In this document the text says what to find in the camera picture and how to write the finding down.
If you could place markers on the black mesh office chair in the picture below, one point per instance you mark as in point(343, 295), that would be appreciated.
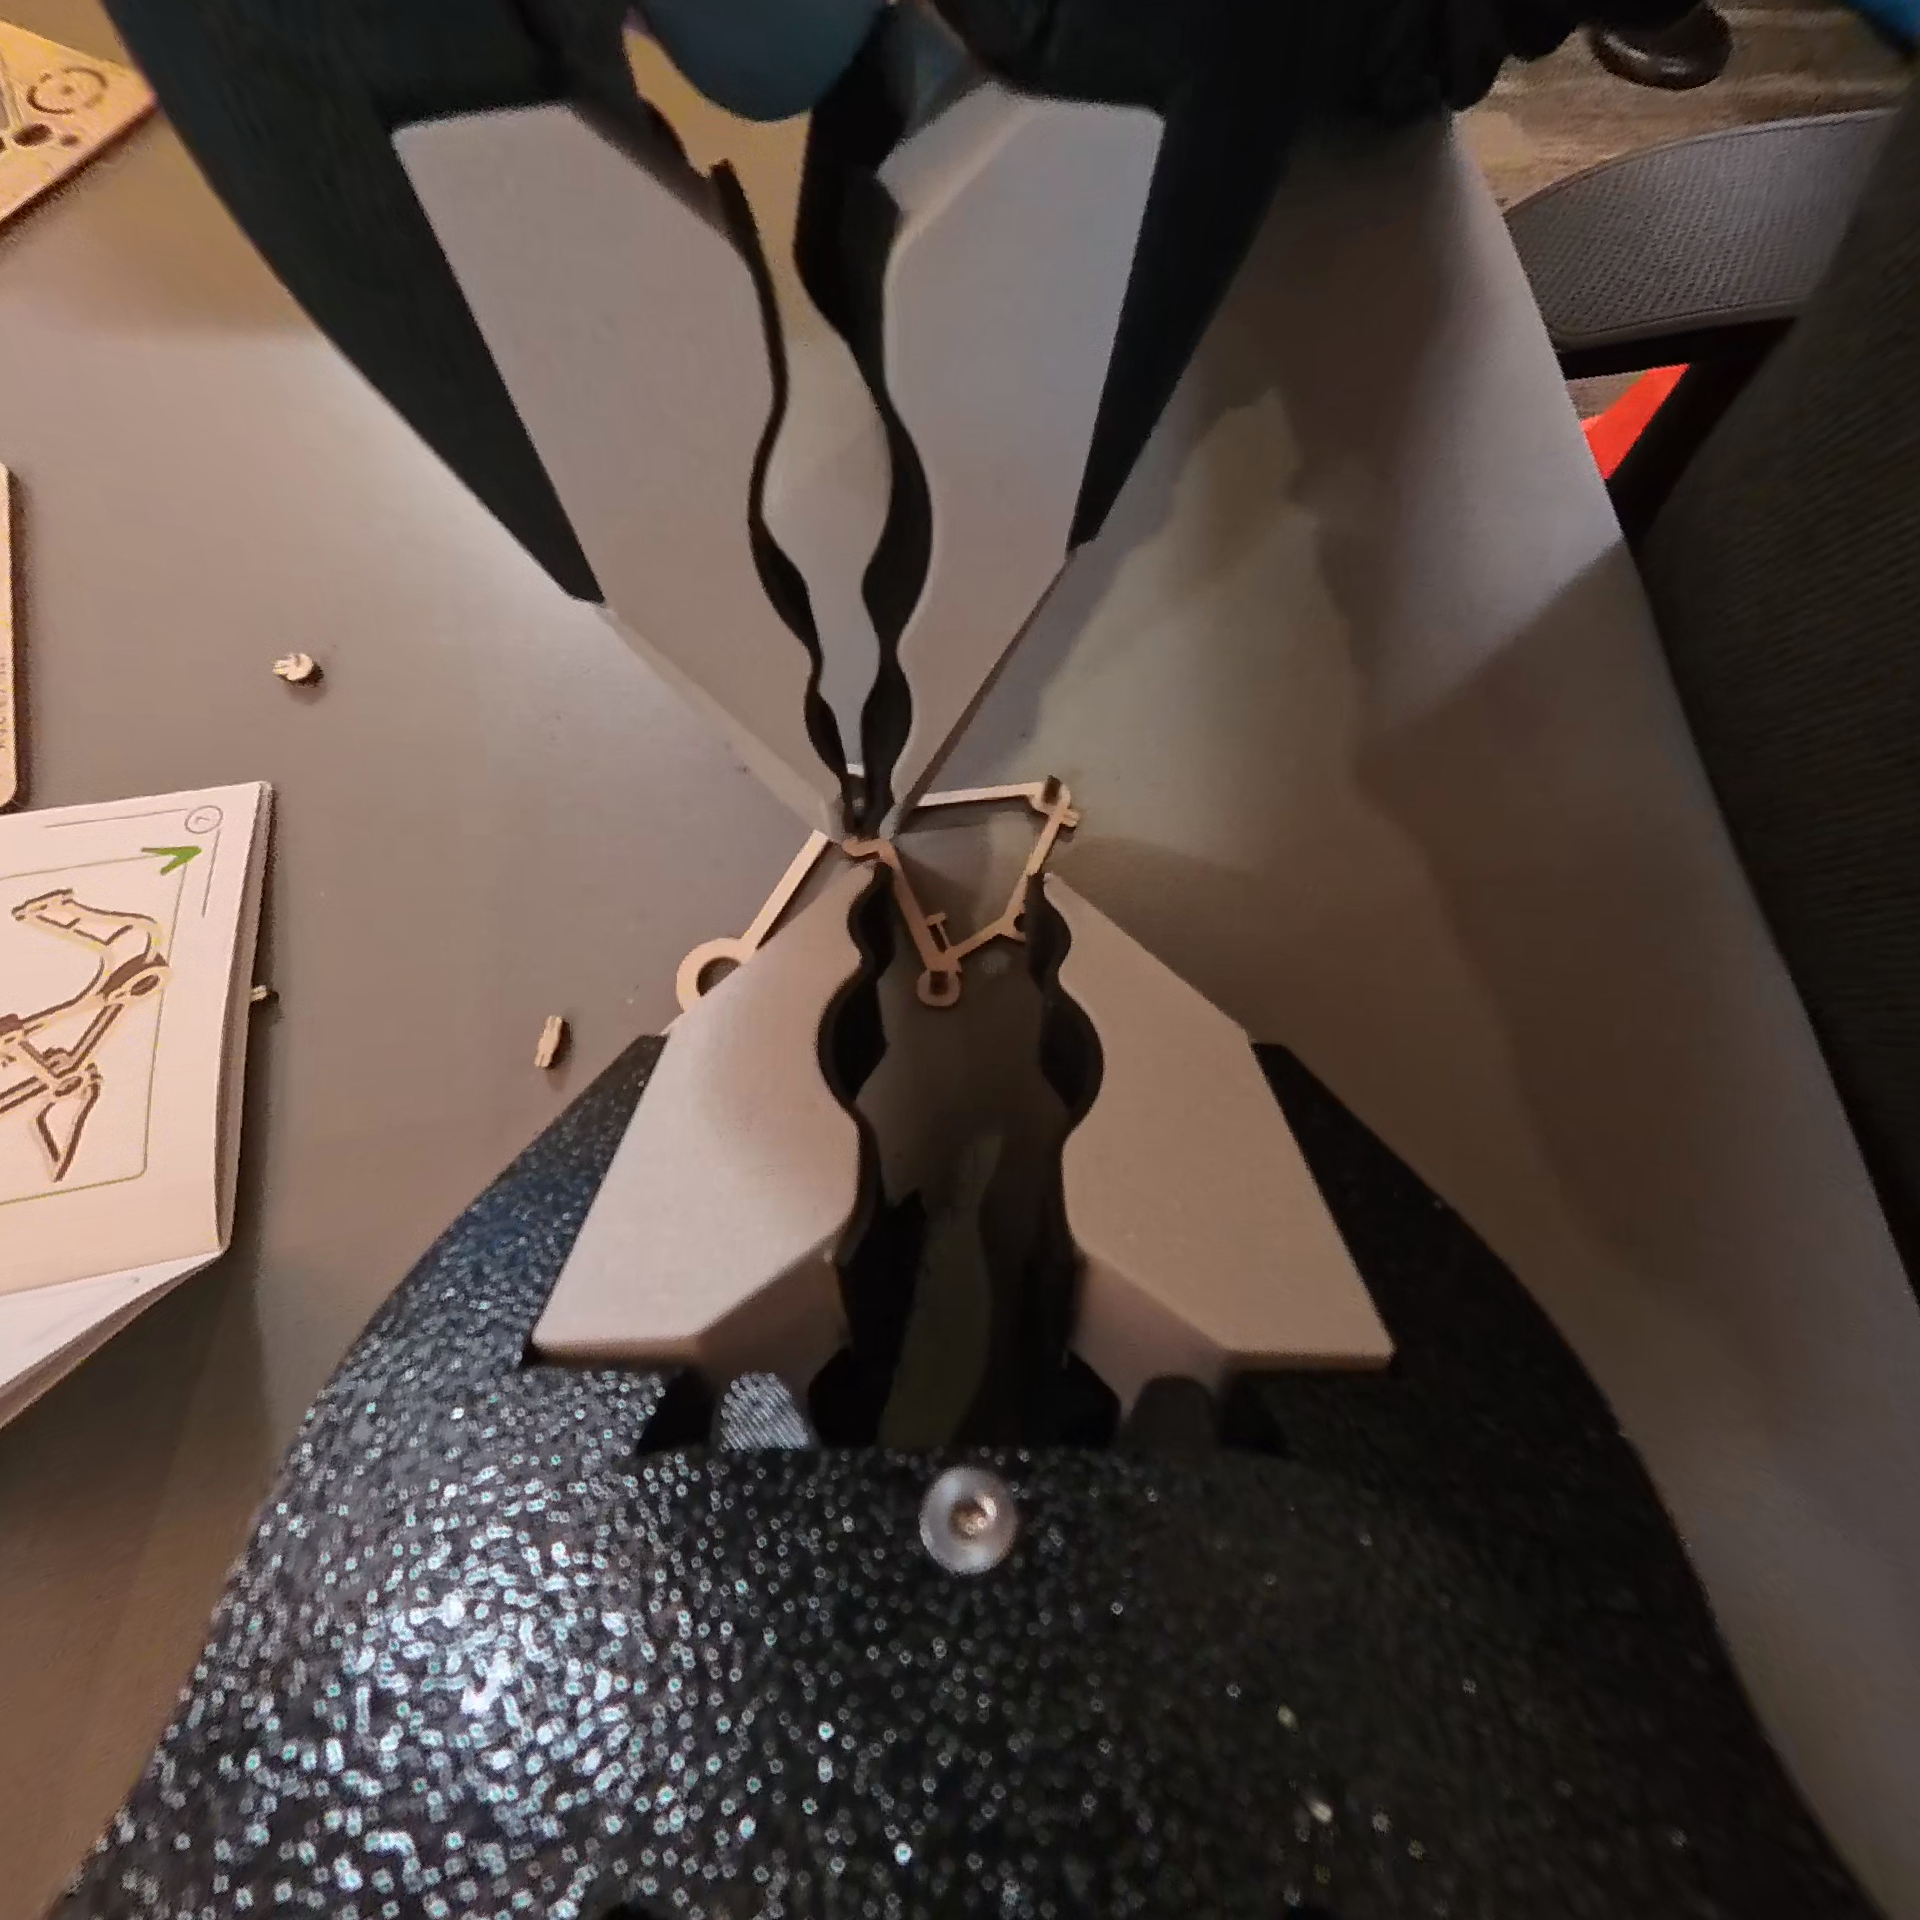
point(1787, 750)

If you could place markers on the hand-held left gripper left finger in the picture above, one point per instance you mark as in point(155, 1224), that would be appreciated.
point(704, 1184)

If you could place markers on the person's right hand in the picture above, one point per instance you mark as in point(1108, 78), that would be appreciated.
point(734, 54)

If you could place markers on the instruction booklet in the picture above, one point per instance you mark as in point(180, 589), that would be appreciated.
point(107, 1050)

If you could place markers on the wooden parts sheet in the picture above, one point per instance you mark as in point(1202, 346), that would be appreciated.
point(8, 646)
point(60, 106)

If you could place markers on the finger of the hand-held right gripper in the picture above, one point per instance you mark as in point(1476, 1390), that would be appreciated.
point(1004, 301)
point(599, 346)

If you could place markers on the black chair castor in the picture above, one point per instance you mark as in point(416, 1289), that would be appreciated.
point(1658, 44)

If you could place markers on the wooden model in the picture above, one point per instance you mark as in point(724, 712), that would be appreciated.
point(787, 893)

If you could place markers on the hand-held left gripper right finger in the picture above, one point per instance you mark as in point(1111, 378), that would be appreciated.
point(1214, 1201)

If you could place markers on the red plastic part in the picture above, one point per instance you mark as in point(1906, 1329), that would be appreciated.
point(1628, 421)

